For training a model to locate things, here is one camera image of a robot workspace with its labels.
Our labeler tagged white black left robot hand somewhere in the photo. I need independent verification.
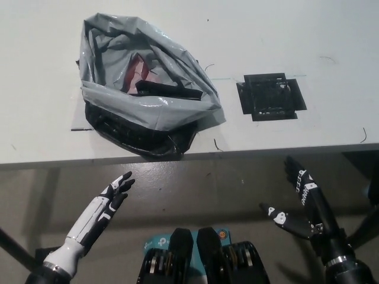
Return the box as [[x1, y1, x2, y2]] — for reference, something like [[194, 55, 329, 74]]
[[65, 171, 136, 256]]

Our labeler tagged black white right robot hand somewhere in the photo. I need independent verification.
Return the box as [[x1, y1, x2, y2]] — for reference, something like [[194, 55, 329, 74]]
[[259, 156, 354, 262]]

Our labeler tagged grey black plastic bag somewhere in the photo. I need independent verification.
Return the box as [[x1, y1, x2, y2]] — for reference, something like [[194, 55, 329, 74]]
[[75, 13, 227, 162]]

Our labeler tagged black metal table leg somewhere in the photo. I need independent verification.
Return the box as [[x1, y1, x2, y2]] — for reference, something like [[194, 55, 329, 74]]
[[345, 176, 379, 248], [0, 225, 40, 273]]

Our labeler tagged black teal robot torso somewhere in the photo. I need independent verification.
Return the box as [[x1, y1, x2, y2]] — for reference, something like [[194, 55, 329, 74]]
[[136, 226, 270, 284]]

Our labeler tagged black tape patch on table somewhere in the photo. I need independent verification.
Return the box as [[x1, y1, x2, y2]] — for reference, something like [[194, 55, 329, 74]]
[[236, 72, 307, 122]]

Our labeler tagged pink plastic item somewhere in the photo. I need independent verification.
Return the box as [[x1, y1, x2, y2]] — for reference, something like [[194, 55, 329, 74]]
[[124, 57, 167, 93]]

